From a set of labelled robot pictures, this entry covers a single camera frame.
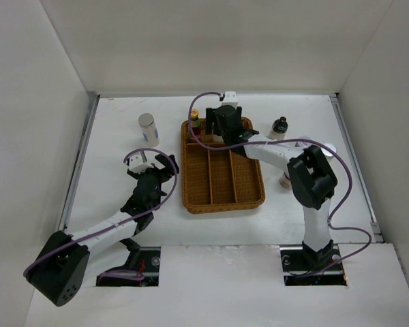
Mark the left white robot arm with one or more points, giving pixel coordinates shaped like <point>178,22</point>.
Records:
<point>59,269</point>

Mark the white shaker blue label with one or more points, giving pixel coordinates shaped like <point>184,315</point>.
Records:
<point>328,150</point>

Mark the black-cap white spice bottle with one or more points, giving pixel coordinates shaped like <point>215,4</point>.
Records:
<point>278,129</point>

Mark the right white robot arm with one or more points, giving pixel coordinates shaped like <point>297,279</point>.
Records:
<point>311,177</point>

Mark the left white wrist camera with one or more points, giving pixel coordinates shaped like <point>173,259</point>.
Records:
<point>137,164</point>

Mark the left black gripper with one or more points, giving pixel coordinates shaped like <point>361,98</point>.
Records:
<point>169,167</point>

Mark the silver-lid white shaker bottle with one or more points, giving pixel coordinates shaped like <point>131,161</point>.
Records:
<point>149,129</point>

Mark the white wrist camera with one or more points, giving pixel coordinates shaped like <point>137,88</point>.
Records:
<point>137,164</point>
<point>229,98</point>

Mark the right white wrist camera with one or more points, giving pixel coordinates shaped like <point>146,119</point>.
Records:
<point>229,98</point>

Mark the red sauce bottle yellow cap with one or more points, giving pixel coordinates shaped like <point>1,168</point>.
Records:
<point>196,125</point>

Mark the brown wicker divided tray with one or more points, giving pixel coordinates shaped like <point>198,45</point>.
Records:
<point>217,181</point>

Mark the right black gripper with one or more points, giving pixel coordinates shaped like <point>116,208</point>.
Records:
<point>211,118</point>

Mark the red spice jar white lid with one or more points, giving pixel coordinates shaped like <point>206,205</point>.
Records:
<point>285,181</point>

